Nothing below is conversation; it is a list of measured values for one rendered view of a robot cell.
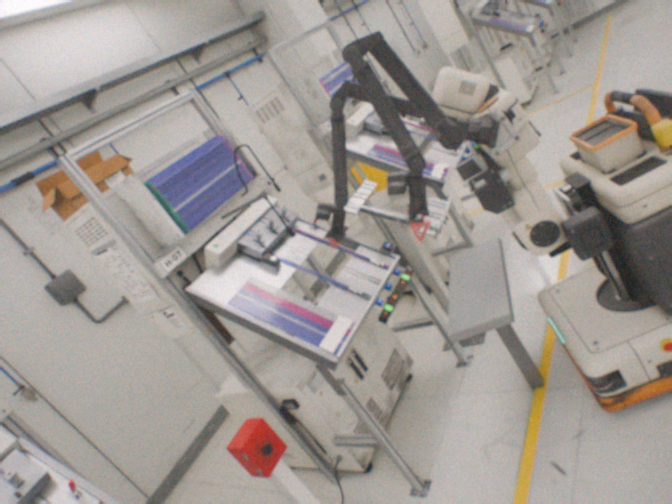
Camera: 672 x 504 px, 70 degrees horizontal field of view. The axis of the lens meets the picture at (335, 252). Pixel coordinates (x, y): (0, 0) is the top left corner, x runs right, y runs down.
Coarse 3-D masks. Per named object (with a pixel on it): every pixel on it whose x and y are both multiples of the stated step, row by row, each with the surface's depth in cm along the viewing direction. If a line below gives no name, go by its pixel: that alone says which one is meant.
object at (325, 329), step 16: (240, 288) 203; (256, 288) 205; (272, 288) 206; (240, 304) 197; (256, 304) 198; (272, 304) 199; (288, 304) 200; (304, 304) 201; (272, 320) 193; (288, 320) 194; (304, 320) 195; (320, 320) 196; (336, 320) 196; (304, 336) 189; (320, 336) 190; (336, 336) 190; (336, 352) 185
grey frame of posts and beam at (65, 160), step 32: (64, 160) 179; (96, 192) 184; (256, 192) 240; (224, 224) 220; (416, 288) 237; (192, 320) 204; (224, 352) 208; (256, 384) 215; (384, 448) 194; (416, 480) 200
